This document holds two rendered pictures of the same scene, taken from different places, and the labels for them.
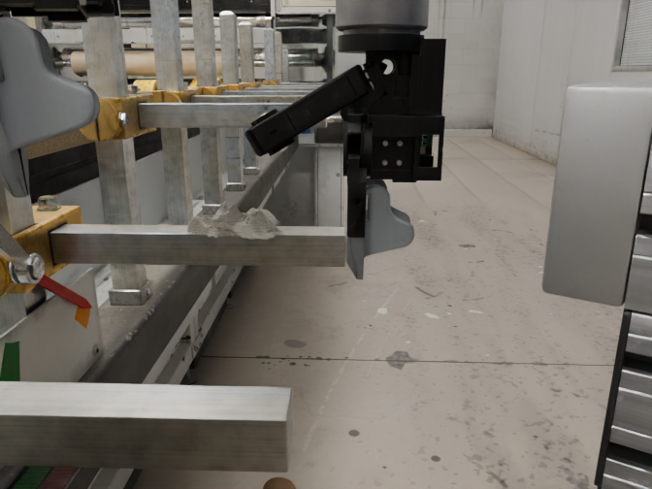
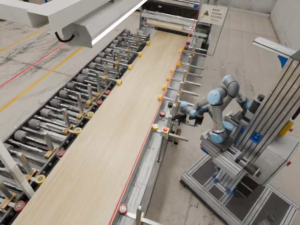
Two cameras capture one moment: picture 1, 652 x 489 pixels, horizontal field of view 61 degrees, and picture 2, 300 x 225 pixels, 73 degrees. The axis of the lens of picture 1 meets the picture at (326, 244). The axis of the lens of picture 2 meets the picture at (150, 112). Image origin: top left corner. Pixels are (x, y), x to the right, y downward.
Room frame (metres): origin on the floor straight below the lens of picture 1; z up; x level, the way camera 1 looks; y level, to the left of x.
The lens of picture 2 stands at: (-1.39, 0.23, 2.67)
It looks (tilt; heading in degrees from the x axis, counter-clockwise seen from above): 43 degrees down; 10
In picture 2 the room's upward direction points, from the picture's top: 7 degrees clockwise
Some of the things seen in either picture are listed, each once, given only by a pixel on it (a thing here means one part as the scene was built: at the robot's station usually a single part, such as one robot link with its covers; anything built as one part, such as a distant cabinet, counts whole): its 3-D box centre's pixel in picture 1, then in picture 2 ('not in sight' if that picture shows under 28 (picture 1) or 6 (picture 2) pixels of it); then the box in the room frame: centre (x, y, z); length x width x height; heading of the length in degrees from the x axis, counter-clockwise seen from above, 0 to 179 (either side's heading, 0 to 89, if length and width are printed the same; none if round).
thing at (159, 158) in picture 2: not in sight; (161, 148); (-0.05, 0.30, 0.93); 0.05 x 0.04 x 0.45; 178
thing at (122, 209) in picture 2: not in sight; (122, 210); (-0.74, 0.47, 0.85); 0.08 x 0.08 x 0.11
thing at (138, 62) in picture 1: (188, 63); (173, 26); (3.09, 0.72, 1.05); 1.43 x 0.12 x 0.12; 88
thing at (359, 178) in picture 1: (356, 184); not in sight; (0.47, -0.03, 0.91); 0.05 x 0.02 x 0.09; 178
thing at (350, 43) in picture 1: (387, 111); (198, 119); (0.49, -0.05, 0.97); 0.09 x 0.08 x 0.12; 88
